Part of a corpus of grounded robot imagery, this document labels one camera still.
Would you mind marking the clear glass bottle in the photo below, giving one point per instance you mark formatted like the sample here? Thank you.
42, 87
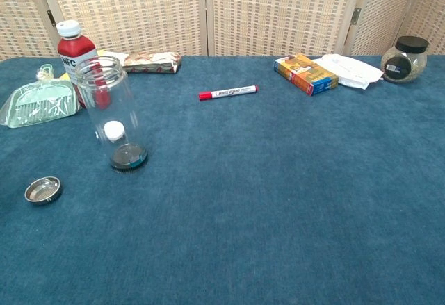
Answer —
114, 110

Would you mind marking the white tissue pack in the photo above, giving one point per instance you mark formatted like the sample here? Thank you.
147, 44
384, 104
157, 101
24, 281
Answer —
351, 70

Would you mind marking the blue table cloth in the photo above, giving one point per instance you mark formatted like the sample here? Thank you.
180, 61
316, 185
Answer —
243, 197

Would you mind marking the brown red snack package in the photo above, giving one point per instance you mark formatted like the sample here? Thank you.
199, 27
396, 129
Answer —
153, 62

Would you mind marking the woven folding screen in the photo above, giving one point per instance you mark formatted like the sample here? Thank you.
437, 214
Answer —
139, 9

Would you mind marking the red whiteboard marker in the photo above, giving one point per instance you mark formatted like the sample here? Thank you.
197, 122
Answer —
229, 92

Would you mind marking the orange yellow carton box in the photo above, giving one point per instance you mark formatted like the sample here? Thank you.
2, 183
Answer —
306, 74

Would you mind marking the green dustpan brush set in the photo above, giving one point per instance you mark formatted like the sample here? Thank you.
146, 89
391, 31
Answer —
41, 105

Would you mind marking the small white cap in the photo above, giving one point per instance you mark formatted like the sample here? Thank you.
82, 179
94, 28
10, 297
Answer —
114, 130

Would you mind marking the red juice bottle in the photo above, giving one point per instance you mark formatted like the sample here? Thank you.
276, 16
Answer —
74, 46

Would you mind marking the round jar black lid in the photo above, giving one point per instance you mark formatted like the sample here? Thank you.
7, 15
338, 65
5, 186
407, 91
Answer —
405, 62

